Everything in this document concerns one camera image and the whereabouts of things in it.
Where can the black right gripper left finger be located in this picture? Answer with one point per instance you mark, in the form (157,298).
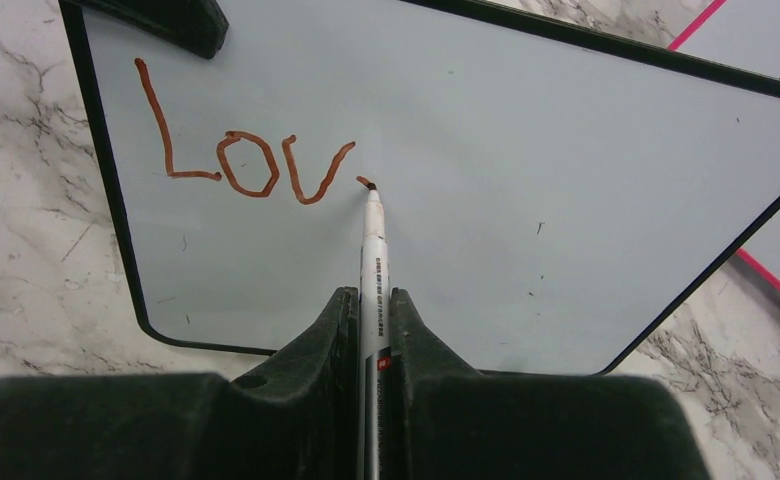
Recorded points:
(291,417)

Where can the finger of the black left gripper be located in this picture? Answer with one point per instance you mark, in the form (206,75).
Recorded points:
(196,26)

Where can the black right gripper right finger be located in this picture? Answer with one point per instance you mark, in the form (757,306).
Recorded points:
(452,421)

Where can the white red whiteboard marker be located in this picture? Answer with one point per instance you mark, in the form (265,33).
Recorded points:
(375,357)

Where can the small black-framed whiteboard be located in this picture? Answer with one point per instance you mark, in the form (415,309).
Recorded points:
(551,193)

